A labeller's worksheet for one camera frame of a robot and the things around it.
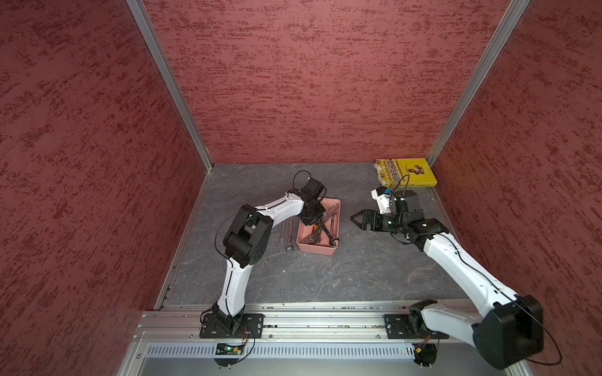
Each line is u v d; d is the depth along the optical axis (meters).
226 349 0.72
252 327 0.74
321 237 0.93
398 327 0.75
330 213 0.96
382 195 0.72
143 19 0.73
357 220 0.74
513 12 0.71
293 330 0.74
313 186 0.81
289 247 0.91
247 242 0.54
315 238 0.91
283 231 0.97
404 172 1.14
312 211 0.85
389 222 0.68
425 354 0.69
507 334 0.39
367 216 0.70
